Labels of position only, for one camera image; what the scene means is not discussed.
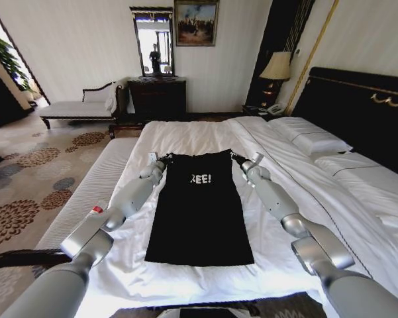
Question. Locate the black shirt white print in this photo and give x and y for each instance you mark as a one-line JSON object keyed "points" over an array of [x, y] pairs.
{"points": [[198, 212]]}

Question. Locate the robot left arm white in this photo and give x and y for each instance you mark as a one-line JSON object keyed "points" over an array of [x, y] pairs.
{"points": [[129, 198]]}

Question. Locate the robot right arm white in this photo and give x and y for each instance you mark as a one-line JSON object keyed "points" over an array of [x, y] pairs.
{"points": [[271, 195]]}

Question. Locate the white bed sheet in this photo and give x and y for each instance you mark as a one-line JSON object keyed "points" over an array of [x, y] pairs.
{"points": [[132, 281]]}

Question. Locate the dark nightstand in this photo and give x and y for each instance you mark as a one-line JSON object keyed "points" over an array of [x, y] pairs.
{"points": [[253, 111]]}

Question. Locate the dark wooden dresser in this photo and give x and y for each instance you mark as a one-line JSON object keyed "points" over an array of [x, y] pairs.
{"points": [[157, 96]]}

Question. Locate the white telephone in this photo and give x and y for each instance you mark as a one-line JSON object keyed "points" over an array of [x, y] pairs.
{"points": [[275, 108]]}

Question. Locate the white pillow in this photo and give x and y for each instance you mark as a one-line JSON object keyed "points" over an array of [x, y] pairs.
{"points": [[364, 172], [304, 134]]}

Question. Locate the white duvet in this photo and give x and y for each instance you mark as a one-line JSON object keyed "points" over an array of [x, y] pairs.
{"points": [[318, 198]]}

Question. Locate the bedside lamp cream shade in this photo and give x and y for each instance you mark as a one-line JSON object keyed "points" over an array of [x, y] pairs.
{"points": [[276, 66]]}

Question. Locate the dark framed mirror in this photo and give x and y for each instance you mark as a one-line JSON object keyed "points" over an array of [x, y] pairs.
{"points": [[167, 39]]}

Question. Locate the black headboard gold trim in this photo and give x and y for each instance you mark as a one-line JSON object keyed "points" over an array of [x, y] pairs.
{"points": [[344, 106]]}

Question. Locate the framed painting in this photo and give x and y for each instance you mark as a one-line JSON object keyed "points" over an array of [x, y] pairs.
{"points": [[196, 21]]}

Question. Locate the dark cabinet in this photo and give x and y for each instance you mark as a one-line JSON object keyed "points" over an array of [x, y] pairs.
{"points": [[0, 99]]}

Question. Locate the green plant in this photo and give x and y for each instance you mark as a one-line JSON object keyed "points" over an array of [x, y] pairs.
{"points": [[5, 56]]}

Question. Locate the white chaise dark frame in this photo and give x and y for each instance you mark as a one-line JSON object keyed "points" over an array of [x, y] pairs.
{"points": [[79, 109]]}

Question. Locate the small wall thermostat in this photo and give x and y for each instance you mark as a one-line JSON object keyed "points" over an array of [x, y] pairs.
{"points": [[298, 51]]}

